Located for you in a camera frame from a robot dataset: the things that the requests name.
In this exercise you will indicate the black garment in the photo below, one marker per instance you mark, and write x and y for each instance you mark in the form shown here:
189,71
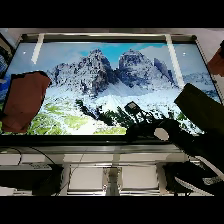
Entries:
201,108

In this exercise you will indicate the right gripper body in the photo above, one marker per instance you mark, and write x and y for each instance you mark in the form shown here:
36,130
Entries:
141,130

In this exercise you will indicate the red-brown garment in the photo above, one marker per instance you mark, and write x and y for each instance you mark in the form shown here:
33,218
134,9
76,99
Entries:
217,63

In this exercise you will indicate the brown garment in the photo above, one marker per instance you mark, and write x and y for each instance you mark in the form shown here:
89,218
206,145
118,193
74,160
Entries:
25,101

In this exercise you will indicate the silver frame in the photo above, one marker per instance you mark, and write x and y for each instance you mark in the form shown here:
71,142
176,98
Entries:
100,149

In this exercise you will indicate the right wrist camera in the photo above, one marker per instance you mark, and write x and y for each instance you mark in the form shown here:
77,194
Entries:
132,107

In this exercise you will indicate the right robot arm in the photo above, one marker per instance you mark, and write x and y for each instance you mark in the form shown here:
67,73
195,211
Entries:
186,141

